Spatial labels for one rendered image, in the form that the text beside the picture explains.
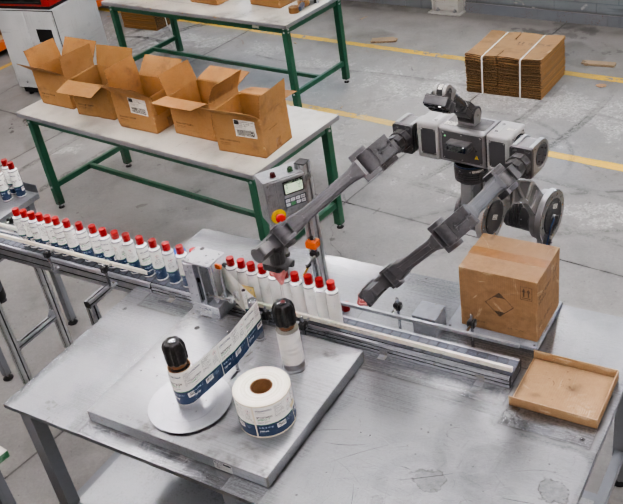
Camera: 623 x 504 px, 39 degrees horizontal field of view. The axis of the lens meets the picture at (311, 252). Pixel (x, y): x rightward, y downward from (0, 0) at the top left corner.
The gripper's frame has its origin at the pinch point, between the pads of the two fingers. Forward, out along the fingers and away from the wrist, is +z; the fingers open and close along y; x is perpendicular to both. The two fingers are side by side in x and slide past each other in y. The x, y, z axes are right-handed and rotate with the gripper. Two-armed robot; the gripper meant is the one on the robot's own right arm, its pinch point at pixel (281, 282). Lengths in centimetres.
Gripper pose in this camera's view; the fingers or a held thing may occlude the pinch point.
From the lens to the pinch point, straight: 317.7
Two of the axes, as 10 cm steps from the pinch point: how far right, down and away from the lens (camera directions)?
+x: 4.9, -5.2, 7.0
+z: 1.3, 8.4, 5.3
